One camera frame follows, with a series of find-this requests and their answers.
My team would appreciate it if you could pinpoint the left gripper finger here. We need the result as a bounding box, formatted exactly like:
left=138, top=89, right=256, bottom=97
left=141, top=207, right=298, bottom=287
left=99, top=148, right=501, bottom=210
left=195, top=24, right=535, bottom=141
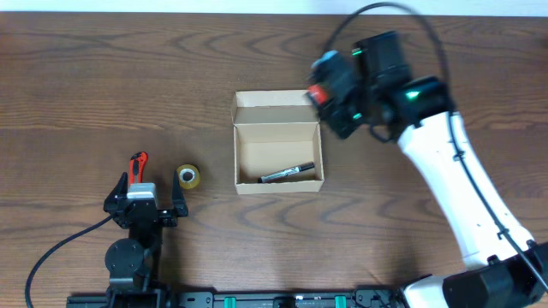
left=171, top=170, right=185, bottom=209
left=105, top=172, right=128, bottom=204

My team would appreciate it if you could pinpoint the yellow clear tape roll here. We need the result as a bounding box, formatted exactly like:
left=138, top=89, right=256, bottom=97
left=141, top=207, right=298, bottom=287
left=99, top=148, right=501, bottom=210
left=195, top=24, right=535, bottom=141
left=176, top=164, right=200, bottom=190

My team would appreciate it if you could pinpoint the red black stapler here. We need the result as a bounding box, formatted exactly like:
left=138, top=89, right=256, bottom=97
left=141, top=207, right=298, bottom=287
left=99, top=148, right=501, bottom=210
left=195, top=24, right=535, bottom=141
left=307, top=84, right=329, bottom=108

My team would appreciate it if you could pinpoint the red utility knife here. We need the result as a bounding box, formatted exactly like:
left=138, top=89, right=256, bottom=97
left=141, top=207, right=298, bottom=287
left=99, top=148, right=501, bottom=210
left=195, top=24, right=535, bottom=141
left=128, top=151, right=148, bottom=185

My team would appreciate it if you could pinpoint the black capped white marker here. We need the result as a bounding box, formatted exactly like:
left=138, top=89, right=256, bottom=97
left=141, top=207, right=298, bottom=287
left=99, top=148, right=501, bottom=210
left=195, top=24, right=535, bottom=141
left=257, top=162, right=315, bottom=183

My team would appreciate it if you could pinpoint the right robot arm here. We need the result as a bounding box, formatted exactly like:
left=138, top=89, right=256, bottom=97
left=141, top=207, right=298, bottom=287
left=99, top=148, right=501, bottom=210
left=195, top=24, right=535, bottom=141
left=307, top=32, right=547, bottom=307

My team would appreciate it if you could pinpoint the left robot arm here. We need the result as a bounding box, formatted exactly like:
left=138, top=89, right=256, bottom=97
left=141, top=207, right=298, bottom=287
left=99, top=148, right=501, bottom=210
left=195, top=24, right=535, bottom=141
left=104, top=173, right=188, bottom=308

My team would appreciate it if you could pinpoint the open brown cardboard box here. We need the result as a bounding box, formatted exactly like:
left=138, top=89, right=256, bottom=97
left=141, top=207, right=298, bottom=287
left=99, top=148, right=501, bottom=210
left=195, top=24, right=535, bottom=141
left=231, top=90, right=325, bottom=195

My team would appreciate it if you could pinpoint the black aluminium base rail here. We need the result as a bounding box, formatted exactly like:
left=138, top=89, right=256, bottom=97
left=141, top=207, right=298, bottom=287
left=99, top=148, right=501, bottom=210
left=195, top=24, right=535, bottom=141
left=65, top=288, right=408, bottom=308

